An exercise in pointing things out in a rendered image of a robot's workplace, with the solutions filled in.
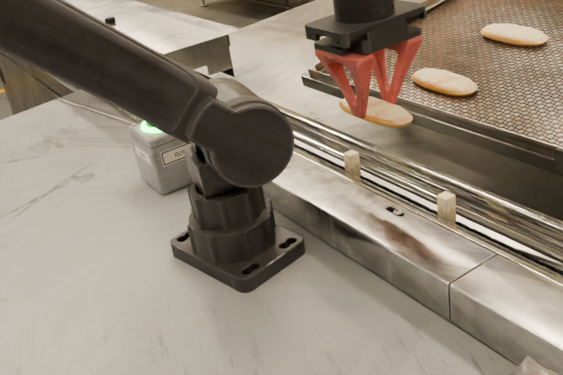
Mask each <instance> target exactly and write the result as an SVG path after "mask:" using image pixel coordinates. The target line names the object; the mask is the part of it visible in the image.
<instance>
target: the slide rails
mask: <svg viewBox="0 0 563 375"><path fill-rule="evenodd" d="M290 125H291V127H292V130H293V135H294V139H296V140H298V141H300V142H303V143H305V144H307V145H309V146H311V147H313V148H316V149H318V150H319V151H321V152H324V153H326V154H328V155H330V156H332V157H335V158H337V159H339V160H341V161H343V162H344V158H343V154H344V153H345V152H348V151H350V149H348V148H346V147H344V146H341V145H339V144H337V143H335V142H332V141H330V140H328V139H325V138H323V137H321V136H318V135H316V134H314V133H311V132H310V131H307V130H304V129H302V128H301V127H298V126H295V125H293V124H291V123H290ZM293 151H294V152H297V153H299V154H301V155H303V156H305V157H307V158H309V159H311V160H313V161H315V162H317V163H319V164H321V165H323V166H325V167H327V168H329V169H331V170H333V171H335V172H337V173H339V174H341V175H343V176H345V177H347V178H349V179H351V180H353V181H355V182H358V183H360V184H362V185H364V186H366V187H367V188H370V189H372V190H374V191H376V192H377V193H380V194H382V195H384V196H386V197H387V198H390V199H392V200H394V201H396V202H397V203H400V204H402V205H404V206H406V207H408V208H410V209H412V210H414V211H416V212H418V213H421V214H423V215H425V216H427V217H428V218H431V219H433V220H435V221H437V222H438V223H441V224H443V225H445V226H447V227H448V228H450V229H453V230H455V231H457V232H458V233H460V234H463V235H465V236H467V237H469V238H470V239H473V240H475V241H477V242H479V243H481V244H484V245H486V246H488V247H489V248H491V249H494V250H496V251H498V252H499V253H501V254H504V255H506V256H508V257H509V258H511V259H514V260H516V261H518V262H520V263H521V264H523V265H526V266H528V267H530V268H531V269H533V270H536V271H538V272H540V273H542V274H544V275H547V276H549V277H550V278H552V279H554V280H557V281H559V282H560V283H562V284H563V275H560V274H558V273H556V272H554V271H553V270H550V269H547V268H545V267H544V266H542V265H539V264H537V263H535V262H534V261H532V260H530V259H527V258H525V257H523V256H521V255H519V254H516V253H515V252H513V251H511V250H509V249H506V248H505V247H503V246H500V245H498V244H495V243H494V242H492V241H490V240H488V239H485V238H484V237H482V236H480V235H478V234H475V233H473V232H471V231H469V230H467V229H465V228H463V227H461V226H459V225H457V224H455V223H452V222H450V221H448V220H446V219H444V218H442V217H440V216H438V215H436V214H434V213H432V212H429V211H427V210H425V209H424V208H421V207H419V206H417V205H415V204H414V203H411V202H409V201H407V200H405V199H403V198H400V197H398V196H396V195H394V194H393V193H390V192H388V191H386V190H384V189H383V188H380V187H377V186H375V185H374V184H372V183H370V182H367V181H365V180H364V179H362V178H360V177H356V176H355V175H353V174H351V173H349V172H346V171H344V170H343V169H341V168H339V167H336V166H334V165H332V164H330V163H328V162H325V161H324V160H322V159H320V158H318V157H315V156H314V155H312V154H309V153H307V152H305V151H303V150H301V149H299V148H297V147H294V149H293ZM359 163H360V170H362V171H364V172H367V173H369V174H371V175H373V176H375V177H378V178H380V179H382V180H384V181H386V182H388V183H391V184H393V185H395V186H397V187H398V188H401V189H404V190H406V191H407V192H409V193H412V194H414V195H416V196H418V197H420V198H423V199H425V200H426V201H429V202H431V203H434V204H435V205H437V195H438V194H440V193H443V192H445V191H444V190H442V189H440V188H438V187H434V186H432V185H431V184H429V183H426V182H423V181H421V180H419V179H417V178H415V177H412V176H410V175H408V174H405V173H403V172H400V171H398V170H396V169H394V168H392V167H389V166H386V165H385V164H383V163H381V162H377V161H376V160H373V159H371V158H369V157H366V156H364V155H362V154H359ZM456 214H457V215H459V216H461V217H463V218H466V219H468V220H470V221H472V222H474V223H476V224H479V225H481V226H483V227H484V228H486V229H489V230H492V231H494V232H495V233H497V234H500V235H502V236H504V237H506V238H508V239H511V240H513V241H514V242H517V243H519V244H522V245H523V246H525V247H527V248H530V249H532V250H534V251H536V252H538V253H540V254H543V255H545V256H547V257H549V258H551V259H554V260H556V261H558V262H560V263H562V264H563V243H562V242H560V241H559V240H557V239H553V238H551V237H549V236H547V235H545V234H542V233H540V232H538V231H535V230H533V229H531V228H528V227H526V226H524V225H522V224H520V223H517V222H515V221H513V220H511V219H508V218H505V217H504V216H501V215H499V214H497V213H494V212H492V211H490V210H487V209H486V208H483V207H480V206H478V205H477V204H474V203H471V202H469V201H467V200H465V199H463V198H460V197H458V196H456Z"/></svg>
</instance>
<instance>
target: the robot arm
mask: <svg viewBox="0 0 563 375"><path fill-rule="evenodd" d="M333 10H334V14H333V15H330V16H327V17H325V18H320V19H318V20H316V21H313V22H310V23H306V24H305V25H304V26H305V32H306V37H307V39H310V40H313V41H315V42H314V48H315V54H316V56H317V57H318V59H319V60H320V62H321V63H322V65H323V66H324V68H325V69H326V70H327V72H329V74H330V75H331V76H332V78H333V80H334V81H335V82H336V84H337V85H338V87H339V88H340V89H341V91H342V93H343V96H344V98H345V100H346V101H347V103H348V105H349V108H350V109H351V111H352V112H353V114H354V116H356V117H358V118H361V119H364V118H365V115H366V110H367V105H368V99H369V87H370V81H371V75H372V68H373V70H374V74H375V78H376V80H377V84H378V86H379V89H380V93H381V96H382V99H383V100H385V101H387V102H390V103H391V104H395V103H396V100H397V97H398V95H399V93H400V88H401V86H402V83H403V81H404V78H405V75H406V73H407V71H408V69H409V68H410V66H411V63H412V61H413V59H414V58H415V56H416V53H417V51H418V49H419V48H420V46H421V42H422V36H421V28H419V27H415V26H410V25H406V23H409V22H411V21H414V20H416V19H418V18H420V19H426V5H425V4H423V3H412V2H407V1H401V0H333ZM321 36H326V38H324V39H320V37H321ZM385 49H390V50H394V51H396V52H397V53H398V58H397V60H396V64H395V70H394V74H393V77H392V81H391V84H390V86H389V81H388V77H387V72H386V58H385ZM0 50H2V51H3V52H5V53H7V54H10V55H12V56H13V57H15V58H18V59H21V60H22V61H24V62H26V63H28V64H31V65H32V66H34V67H36V68H38V69H41V70H43V71H44V72H46V73H48V74H51V75H53V76H55V77H57V78H59V79H61V80H63V81H65V82H67V83H69V84H71V85H73V86H75V87H77V88H79V89H81V90H83V91H86V92H88V93H90V94H92V95H94V96H96V97H98V98H100V99H102V100H104V101H106V102H108V103H110V104H112V105H114V106H116V107H118V108H120V109H123V110H125V111H127V112H129V113H131V114H133V115H135V116H137V117H139V118H141V119H142V120H144V121H145V122H147V123H149V124H150V125H152V126H154V127H155V128H157V129H158V130H160V131H162V132H164V133H166V134H167V135H169V136H171V137H173V138H175V139H177V140H179V141H182V142H184V143H189V142H190V141H191V143H192V146H191V147H188V148H185V149H183V151H184V155H185V158H186V162H187V166H188V170H189V176H190V178H191V179H192V181H193V182H192V184H191V185H190V186H188V187H187V190H188V195H189V201H190V204H191V214H190V215H189V224H188V225H187V228H188V229H187V230H186V231H184V232H182V233H181V234H179V235H177V236H176V237H174V238H172V239H171V241H170V244H171V247H172V251H173V256H174V257H175V258H177V259H179V260H181V261H183V262H184V263H186V264H188V265H191V266H192V267H194V268H195V269H197V270H200V271H202V272H203V273H205V274H207V275H209V276H211V277H213V278H214V279H216V280H218V281H220V282H222V283H224V284H225V285H227V286H229V287H231V288H233V289H235V290H237V291H239V292H241V293H249V292H252V291H253V290H255V289H256V288H258V287H259V286H261V285H262V284H264V283H265V282H267V281H268V280H269V279H270V278H272V277H273V276H274V275H276V274H278V273H279V272H280V271H282V270H284V269H285V268H286V267H287V266H288V265H290V264H291V263H293V262H294V261H296V260H297V259H299V258H300V257H302V256H303V255H304V254H305V246H304V240H303V237H302V236H301V235H300V234H297V233H295V232H292V231H291V230H288V229H284V228H283V227H280V226H278V225H276V224H275V219H274V214H273V210H272V205H271V199H270V198H265V197H264V193H263V188H262V185H265V184H267V183H269V182H271V181H273V180H274V179H275V178H276V177H278V176H279V175H280V174H281V173H282V172H283V171H284V170H285V168H286V167H287V165H288V163H289V162H290V160H291V158H292V154H293V149H294V135H293V130H292V127H291V125H290V123H289V122H288V120H287V118H286V117H285V116H284V115H283V114H282V112H281V111H280V110H278V109H277V108H276V107H275V106H274V105H273V104H271V103H270V102H269V101H267V100H264V99H262V98H261V97H259V96H258V95H256V94H255V93H254V92H252V91H251V90H250V89H248V88H247V87H246V86H245V85H243V84H241V82H239V81H238V80H233V79H231V78H225V77H219V78H214V79H211V80H207V79H206V78H205V77H203V76H202V75H201V74H199V73H197V72H195V71H193V70H192V69H190V68H188V67H186V66H185V65H183V64H180V63H179V62H177V61H175V60H172V59H170V58H168V57H166V56H164V55H163V54H162V53H159V52H157V51H155V50H154V49H151V48H149V47H148V46H146V45H145V44H142V43H140V42H139V41H137V40H135V39H133V38H132V37H130V36H128V35H126V34H124V33H123V32H121V31H119V30H117V29H116V28H113V27H112V26H110V25H109V24H107V23H104V22H102V21H101V20H100V19H98V18H95V17H94V16H92V15H90V14H88V13H87V12H85V11H83V10H81V9H79V8H78V7H76V6H74V5H72V4H71V3H68V2H66V1H65V0H0ZM343 64H344V66H345V68H346V69H348V70H349V71H350V72H351V73H352V75H353V79H354V86H355V90H356V98H355V96H354V92H353V90H352V88H351V85H350V83H349V80H348V77H347V75H346V73H345V71H344V68H343Z"/></svg>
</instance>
